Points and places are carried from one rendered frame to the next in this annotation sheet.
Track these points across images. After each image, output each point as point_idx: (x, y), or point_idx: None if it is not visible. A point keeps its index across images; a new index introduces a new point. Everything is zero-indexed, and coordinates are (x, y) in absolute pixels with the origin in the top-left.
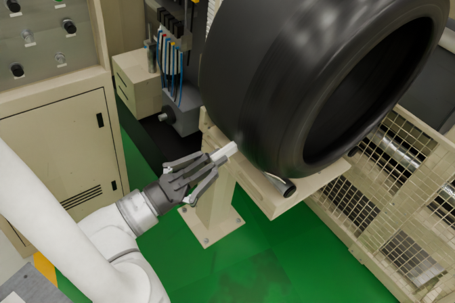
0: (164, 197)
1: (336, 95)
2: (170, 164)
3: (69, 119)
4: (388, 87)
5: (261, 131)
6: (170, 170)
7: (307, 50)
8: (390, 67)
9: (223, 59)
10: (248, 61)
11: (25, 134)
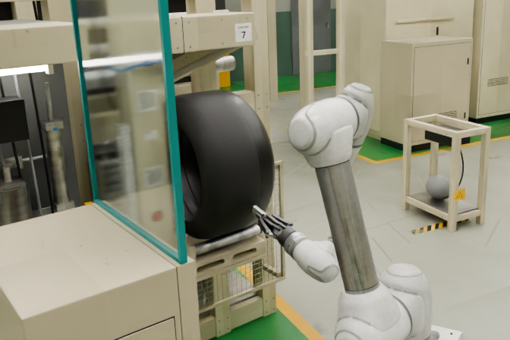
0: (292, 228)
1: (184, 197)
2: (267, 229)
3: None
4: (199, 169)
5: (272, 172)
6: (270, 231)
7: (261, 126)
8: (190, 161)
9: (239, 160)
10: (250, 149)
11: None
